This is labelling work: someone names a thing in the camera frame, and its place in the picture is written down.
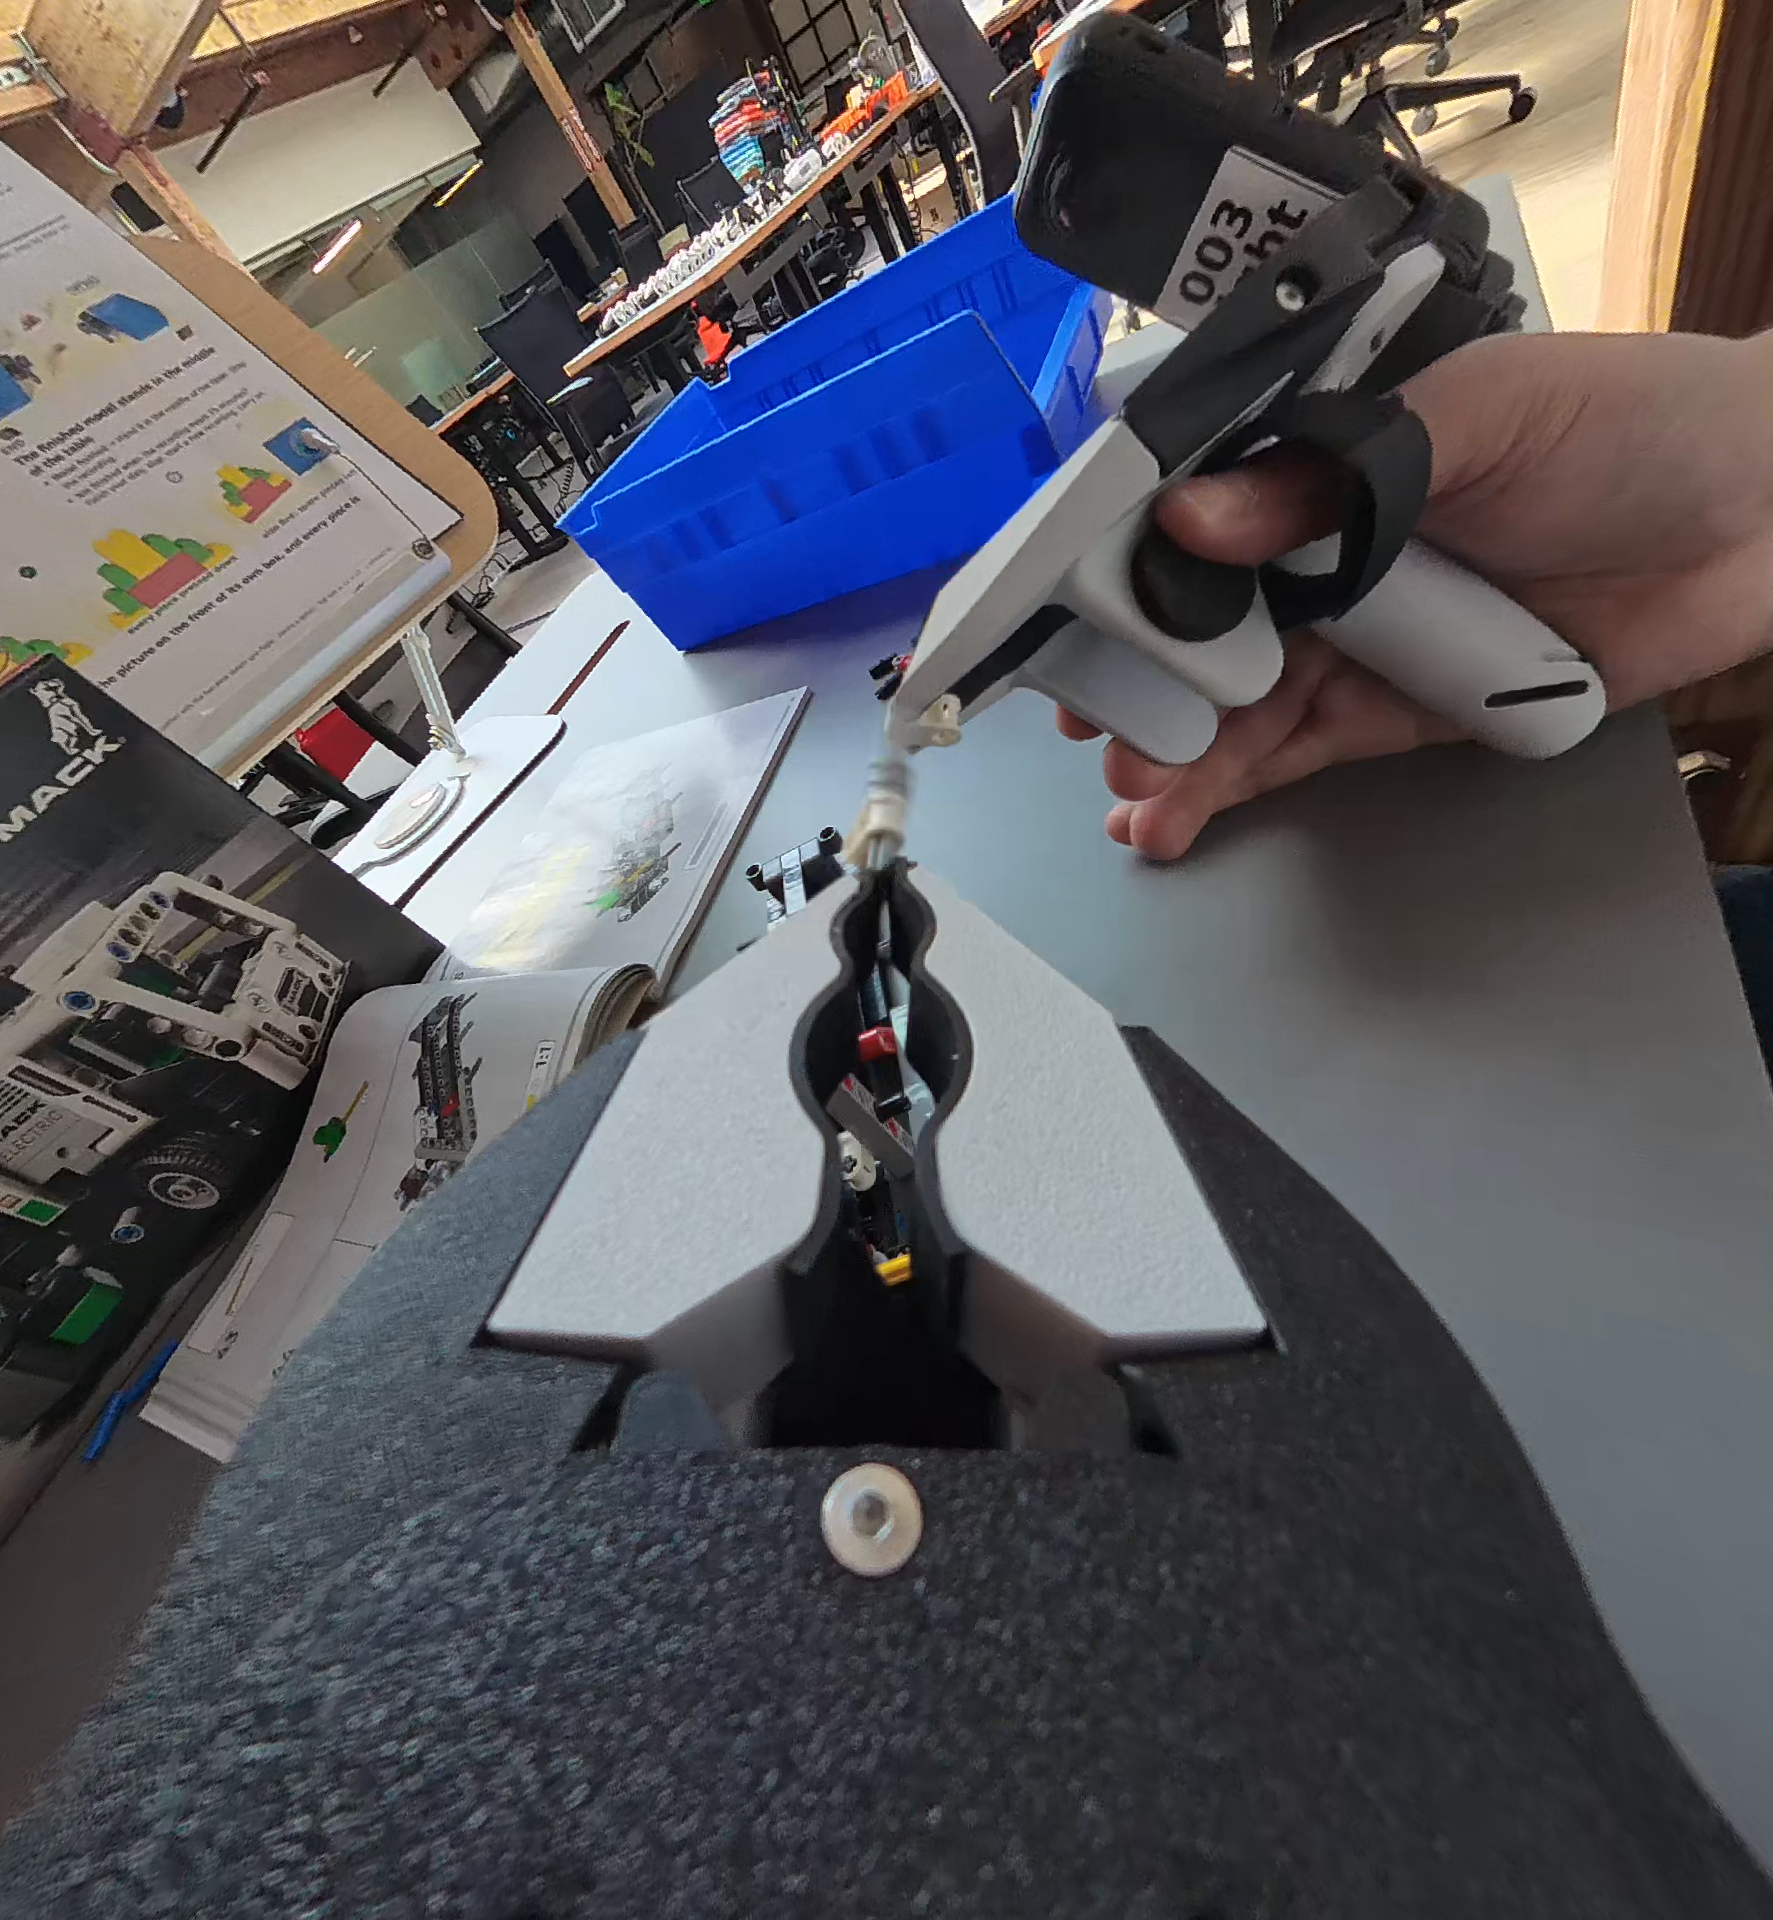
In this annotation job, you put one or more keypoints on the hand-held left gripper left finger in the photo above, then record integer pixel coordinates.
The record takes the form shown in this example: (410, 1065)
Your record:
(677, 1200)

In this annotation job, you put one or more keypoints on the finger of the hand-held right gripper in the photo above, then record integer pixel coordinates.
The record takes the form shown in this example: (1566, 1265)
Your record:
(1053, 677)
(1038, 555)

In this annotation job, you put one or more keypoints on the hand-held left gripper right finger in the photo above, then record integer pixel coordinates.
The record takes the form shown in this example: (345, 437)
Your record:
(1097, 1200)

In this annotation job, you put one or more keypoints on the lego truck chassis assembly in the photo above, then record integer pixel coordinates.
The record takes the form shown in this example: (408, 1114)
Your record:
(887, 1109)

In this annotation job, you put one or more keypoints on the red and black lego piece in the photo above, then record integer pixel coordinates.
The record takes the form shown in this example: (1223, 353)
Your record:
(891, 683)

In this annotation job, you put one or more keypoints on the black lego set box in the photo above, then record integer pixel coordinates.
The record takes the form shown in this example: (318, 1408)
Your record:
(152, 975)

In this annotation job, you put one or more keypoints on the blue lego tool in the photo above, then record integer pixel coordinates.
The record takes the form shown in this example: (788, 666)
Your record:
(129, 1403)

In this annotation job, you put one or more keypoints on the person's right hand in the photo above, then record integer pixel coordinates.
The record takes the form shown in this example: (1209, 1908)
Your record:
(1652, 494)

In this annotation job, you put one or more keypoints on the blue plastic bin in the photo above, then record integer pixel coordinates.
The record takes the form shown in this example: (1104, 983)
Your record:
(1066, 359)
(797, 555)

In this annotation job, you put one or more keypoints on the black office chair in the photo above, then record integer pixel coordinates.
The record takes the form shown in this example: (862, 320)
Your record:
(1368, 59)

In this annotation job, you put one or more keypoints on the open instruction booklet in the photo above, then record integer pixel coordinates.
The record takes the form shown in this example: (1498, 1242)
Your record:
(377, 1170)

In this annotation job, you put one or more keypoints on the wooden workbench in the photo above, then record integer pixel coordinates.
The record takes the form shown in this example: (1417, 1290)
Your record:
(767, 240)

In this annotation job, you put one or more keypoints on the brown strip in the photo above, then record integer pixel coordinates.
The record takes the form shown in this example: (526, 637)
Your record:
(587, 670)

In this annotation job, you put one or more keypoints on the wooden display board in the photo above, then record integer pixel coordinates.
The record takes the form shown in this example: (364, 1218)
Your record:
(362, 668)

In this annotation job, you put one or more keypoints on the printed instruction sheet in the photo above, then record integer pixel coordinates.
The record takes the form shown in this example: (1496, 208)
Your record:
(106, 374)

